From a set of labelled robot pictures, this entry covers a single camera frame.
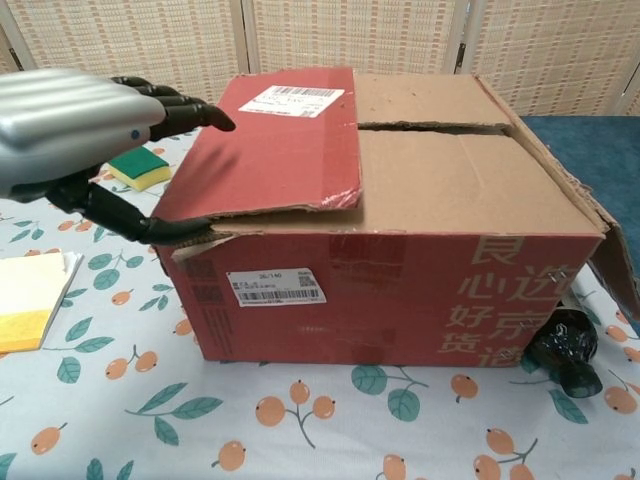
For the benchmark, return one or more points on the left silver and black robot hand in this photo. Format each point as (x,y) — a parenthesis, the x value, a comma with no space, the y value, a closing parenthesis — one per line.
(65,120)

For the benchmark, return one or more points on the red cardboard shipping box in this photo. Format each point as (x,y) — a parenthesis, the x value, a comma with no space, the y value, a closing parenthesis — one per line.
(450,180)

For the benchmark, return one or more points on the metal screen hinge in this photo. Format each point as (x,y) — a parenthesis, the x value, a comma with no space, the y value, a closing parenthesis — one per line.
(14,57)
(462,52)

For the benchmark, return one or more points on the green and yellow sponge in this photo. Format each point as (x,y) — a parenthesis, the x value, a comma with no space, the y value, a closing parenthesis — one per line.
(142,170)

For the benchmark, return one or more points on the woven bamboo folding screen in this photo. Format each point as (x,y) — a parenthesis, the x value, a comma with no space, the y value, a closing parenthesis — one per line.
(150,40)

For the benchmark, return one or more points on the fruit and leaf print tablecloth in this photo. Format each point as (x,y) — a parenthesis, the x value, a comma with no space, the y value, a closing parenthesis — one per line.
(150,425)

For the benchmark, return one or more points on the teal table cloth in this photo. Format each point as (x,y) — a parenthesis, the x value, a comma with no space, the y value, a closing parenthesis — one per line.
(590,150)

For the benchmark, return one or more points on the dark glass bottle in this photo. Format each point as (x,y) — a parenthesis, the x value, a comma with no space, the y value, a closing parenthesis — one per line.
(562,345)

